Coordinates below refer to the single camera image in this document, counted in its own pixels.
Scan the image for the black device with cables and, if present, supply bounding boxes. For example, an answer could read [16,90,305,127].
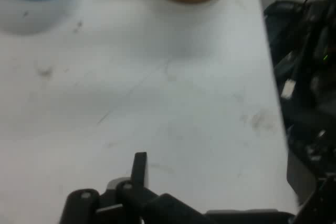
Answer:
[263,0,336,180]

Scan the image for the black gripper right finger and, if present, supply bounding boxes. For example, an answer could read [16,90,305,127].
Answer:
[296,174,336,224]

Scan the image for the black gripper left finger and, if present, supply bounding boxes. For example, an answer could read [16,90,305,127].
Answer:
[59,152,208,224]

